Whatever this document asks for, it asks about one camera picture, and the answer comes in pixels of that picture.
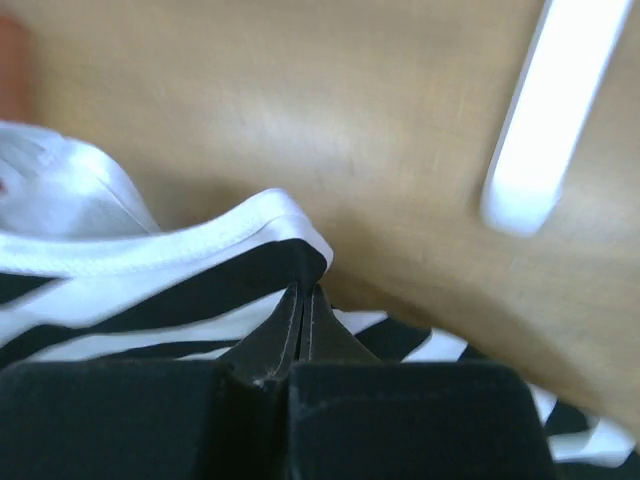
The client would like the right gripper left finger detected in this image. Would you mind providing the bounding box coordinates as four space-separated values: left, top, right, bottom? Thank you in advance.
1 286 300 479

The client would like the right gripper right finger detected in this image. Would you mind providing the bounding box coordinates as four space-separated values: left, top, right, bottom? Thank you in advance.
287 288 556 479

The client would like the black white striped tank top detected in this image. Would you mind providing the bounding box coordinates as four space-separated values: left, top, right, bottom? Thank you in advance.
1 121 639 479

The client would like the metal clothes rack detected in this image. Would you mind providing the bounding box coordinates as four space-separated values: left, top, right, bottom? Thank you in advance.
480 0 633 237

